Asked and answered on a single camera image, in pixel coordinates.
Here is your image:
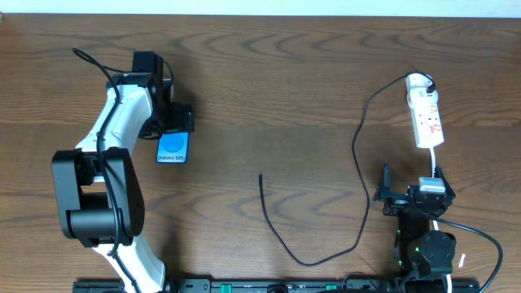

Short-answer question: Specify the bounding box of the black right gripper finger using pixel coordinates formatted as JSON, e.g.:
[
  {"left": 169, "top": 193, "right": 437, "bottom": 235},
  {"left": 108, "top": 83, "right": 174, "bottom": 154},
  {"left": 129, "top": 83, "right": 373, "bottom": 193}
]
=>
[
  {"left": 434, "top": 166, "right": 453, "bottom": 195},
  {"left": 378, "top": 163, "right": 391, "bottom": 195}
]

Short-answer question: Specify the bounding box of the blue Galaxy smartphone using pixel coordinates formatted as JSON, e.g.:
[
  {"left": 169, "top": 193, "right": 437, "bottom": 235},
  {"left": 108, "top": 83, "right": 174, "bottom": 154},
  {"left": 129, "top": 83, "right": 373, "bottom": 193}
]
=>
[{"left": 156, "top": 132, "right": 190, "bottom": 164}]

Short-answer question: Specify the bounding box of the black charging cable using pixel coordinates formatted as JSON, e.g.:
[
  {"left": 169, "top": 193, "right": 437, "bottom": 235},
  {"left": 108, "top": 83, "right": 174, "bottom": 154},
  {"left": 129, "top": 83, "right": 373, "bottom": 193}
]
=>
[{"left": 258, "top": 71, "right": 436, "bottom": 268}]

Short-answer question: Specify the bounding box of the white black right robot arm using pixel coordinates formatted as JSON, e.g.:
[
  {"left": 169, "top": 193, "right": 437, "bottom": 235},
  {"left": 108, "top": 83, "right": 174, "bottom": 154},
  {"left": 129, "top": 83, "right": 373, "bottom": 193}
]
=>
[{"left": 374, "top": 164, "right": 456, "bottom": 283}]

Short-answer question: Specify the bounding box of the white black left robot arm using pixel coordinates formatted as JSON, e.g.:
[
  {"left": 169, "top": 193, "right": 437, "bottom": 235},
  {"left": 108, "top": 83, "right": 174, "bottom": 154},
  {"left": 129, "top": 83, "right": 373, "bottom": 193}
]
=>
[{"left": 51, "top": 47, "right": 195, "bottom": 292}]

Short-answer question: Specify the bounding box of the small white paper scrap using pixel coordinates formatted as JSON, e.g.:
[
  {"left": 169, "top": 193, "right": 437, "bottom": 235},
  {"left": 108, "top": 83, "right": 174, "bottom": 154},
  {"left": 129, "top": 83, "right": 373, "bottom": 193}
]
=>
[{"left": 458, "top": 253, "right": 466, "bottom": 268}]

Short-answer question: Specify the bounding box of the white power strip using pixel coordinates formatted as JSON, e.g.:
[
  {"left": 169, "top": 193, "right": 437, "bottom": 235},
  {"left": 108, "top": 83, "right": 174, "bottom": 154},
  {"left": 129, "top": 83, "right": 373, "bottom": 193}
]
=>
[{"left": 405, "top": 73, "right": 444, "bottom": 149}]

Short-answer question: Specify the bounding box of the white power strip cord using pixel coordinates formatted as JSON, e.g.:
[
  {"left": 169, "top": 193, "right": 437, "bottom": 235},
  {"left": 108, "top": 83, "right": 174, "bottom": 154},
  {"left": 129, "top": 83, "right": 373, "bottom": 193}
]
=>
[{"left": 429, "top": 146, "right": 453, "bottom": 293}]

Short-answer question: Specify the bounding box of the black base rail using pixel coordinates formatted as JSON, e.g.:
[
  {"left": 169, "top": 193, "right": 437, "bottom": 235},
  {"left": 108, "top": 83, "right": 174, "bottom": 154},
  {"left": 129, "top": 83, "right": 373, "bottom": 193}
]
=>
[{"left": 72, "top": 276, "right": 479, "bottom": 293}]

